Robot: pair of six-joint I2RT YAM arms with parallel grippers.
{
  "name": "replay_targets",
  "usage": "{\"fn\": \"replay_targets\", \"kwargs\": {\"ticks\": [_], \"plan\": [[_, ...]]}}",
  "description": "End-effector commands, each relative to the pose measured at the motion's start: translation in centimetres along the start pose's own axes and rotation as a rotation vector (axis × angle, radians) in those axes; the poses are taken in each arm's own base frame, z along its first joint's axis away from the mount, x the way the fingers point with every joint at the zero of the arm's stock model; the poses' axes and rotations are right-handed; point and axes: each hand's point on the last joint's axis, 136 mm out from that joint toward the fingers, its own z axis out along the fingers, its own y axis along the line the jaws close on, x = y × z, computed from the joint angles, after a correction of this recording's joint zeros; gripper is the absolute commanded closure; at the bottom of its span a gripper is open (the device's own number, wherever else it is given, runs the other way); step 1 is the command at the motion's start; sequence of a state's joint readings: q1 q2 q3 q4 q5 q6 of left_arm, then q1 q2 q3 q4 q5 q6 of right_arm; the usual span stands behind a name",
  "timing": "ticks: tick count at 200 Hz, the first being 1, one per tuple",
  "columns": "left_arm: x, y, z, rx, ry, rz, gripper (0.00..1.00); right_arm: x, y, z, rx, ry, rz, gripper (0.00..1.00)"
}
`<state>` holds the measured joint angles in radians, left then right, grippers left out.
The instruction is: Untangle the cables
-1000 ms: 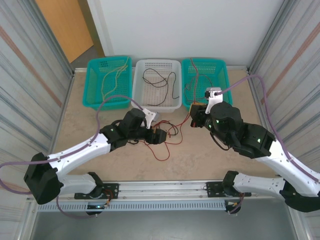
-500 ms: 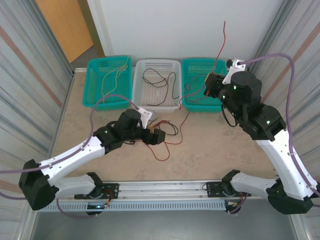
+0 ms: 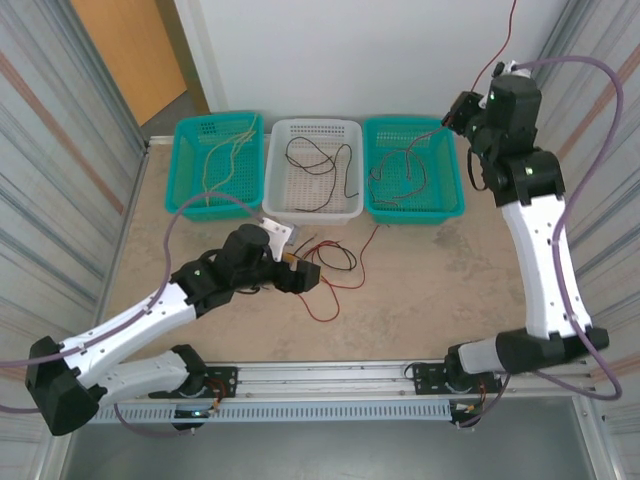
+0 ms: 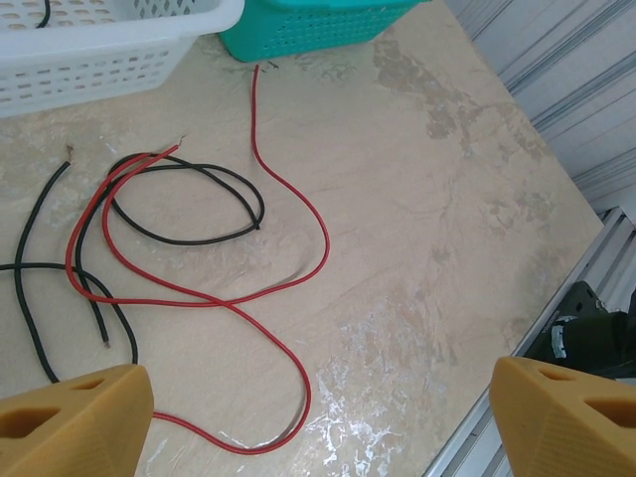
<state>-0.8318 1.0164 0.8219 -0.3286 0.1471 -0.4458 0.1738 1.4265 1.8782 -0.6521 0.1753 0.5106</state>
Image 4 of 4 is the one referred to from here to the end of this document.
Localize white plastic basket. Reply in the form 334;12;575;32
0;0;245;119

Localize bundle of coloured wires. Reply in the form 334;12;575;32
65;64;332;307

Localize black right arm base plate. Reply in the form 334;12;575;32
524;280;610;359

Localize red wire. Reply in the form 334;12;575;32
101;151;313;456

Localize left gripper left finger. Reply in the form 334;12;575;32
0;363;154;477

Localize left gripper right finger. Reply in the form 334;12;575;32
489;355;636;477

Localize teal plastic basket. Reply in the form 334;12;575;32
217;0;432;64

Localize aluminium mounting rail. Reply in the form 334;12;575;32
425;207;636;477

